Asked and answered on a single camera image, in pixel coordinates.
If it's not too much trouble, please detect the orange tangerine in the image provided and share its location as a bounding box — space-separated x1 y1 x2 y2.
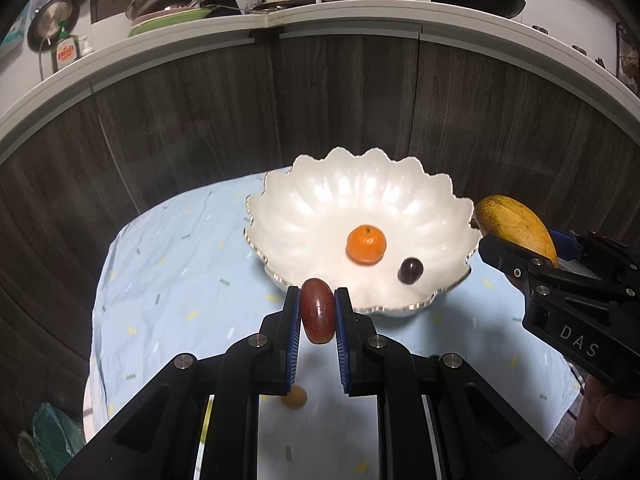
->
346 224 387 266

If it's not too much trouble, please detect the light blue patterned cloth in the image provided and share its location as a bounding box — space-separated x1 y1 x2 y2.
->
82 174 582 479

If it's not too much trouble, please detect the dark purple plum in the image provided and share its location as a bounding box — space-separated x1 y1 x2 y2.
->
397 257 424 285

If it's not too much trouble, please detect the green dish soap bottle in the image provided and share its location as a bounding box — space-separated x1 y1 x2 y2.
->
52 20 81 73

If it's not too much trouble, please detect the yellow mango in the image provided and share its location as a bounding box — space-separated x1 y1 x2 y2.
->
473 195 558 268

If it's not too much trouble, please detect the white scalloped ceramic bowl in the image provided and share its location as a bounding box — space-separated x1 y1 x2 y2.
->
244 148 482 316

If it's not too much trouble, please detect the hanging steel frying pan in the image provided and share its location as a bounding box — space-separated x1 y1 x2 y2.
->
26 0 80 52

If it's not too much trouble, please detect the green basin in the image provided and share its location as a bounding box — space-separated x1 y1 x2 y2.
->
128 6 212 37

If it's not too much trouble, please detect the right hand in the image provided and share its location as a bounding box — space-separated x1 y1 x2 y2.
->
575 375 639 448

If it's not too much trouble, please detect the green plastic bag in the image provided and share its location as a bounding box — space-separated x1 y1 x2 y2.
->
17 403 86 479

